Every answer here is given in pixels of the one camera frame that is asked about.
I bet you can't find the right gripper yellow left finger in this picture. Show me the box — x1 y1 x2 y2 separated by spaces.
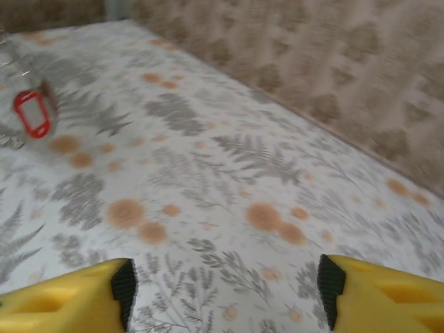
0 257 139 333

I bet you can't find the silver metal chain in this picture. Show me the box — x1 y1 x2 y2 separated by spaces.
0 131 26 151

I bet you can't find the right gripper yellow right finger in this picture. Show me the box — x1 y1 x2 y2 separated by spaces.
318 253 444 333

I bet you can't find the red plastic key tag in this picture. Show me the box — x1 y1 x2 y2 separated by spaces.
12 79 59 140

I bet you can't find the floral tablecloth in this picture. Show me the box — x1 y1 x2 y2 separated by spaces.
0 19 444 333

